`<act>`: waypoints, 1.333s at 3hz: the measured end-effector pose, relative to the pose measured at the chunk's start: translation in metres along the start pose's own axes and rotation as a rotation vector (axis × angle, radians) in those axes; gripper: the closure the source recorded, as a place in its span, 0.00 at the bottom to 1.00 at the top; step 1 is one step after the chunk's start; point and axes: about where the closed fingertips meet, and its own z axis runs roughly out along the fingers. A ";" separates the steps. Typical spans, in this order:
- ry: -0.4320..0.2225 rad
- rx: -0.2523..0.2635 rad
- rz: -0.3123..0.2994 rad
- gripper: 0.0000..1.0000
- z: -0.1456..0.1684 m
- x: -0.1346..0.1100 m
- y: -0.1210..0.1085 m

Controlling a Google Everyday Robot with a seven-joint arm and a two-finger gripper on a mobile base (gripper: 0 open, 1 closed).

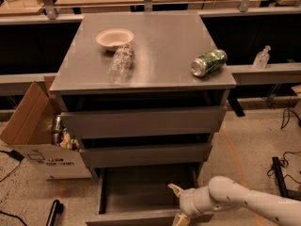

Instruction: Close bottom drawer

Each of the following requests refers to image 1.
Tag black cable left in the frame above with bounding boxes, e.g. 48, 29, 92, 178
0, 149, 30, 226

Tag black cable right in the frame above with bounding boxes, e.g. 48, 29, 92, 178
266, 94, 301, 186

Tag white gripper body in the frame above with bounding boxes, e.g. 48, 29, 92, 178
179, 186, 218, 218

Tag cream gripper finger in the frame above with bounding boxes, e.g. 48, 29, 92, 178
172, 213, 190, 226
168, 184, 183, 198

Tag grey bottom drawer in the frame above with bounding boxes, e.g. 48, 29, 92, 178
85, 163, 214, 226

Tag clear plastic bottle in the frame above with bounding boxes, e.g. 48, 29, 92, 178
107, 43, 134, 84

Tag black floor rail right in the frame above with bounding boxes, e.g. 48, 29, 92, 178
272, 156, 289, 198

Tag white paper bowl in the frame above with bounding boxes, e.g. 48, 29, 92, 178
96, 28, 135, 52

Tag grey drawer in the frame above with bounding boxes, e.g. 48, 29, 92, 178
60, 91, 228, 139
80, 134, 212, 168
85, 163, 214, 226

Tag cardboard box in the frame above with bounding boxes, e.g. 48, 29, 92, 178
0, 82, 91, 180

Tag grey drawer cabinet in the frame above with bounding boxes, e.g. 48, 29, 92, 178
49, 10, 237, 181

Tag black cable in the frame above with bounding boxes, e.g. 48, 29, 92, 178
266, 94, 301, 186
0, 149, 30, 226

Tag black object bottom left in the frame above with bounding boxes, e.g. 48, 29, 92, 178
45, 200, 64, 226

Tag green soda can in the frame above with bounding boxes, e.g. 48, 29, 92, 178
191, 49, 228, 77

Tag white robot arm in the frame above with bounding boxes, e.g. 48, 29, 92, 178
168, 176, 301, 226

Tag cans in cardboard box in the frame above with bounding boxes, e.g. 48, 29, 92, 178
52, 115, 79, 151

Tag grey middle drawer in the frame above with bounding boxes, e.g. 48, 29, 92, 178
80, 134, 212, 168

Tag grey top drawer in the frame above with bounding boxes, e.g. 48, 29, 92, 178
60, 91, 228, 139

